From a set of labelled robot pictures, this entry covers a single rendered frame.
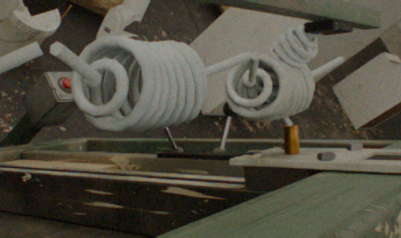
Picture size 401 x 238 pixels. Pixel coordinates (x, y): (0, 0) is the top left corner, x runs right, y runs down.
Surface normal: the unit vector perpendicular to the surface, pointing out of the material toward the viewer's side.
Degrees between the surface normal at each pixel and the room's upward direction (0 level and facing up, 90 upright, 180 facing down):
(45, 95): 90
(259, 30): 90
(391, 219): 30
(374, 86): 90
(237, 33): 90
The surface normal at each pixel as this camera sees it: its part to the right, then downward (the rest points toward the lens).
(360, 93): -0.65, -0.01
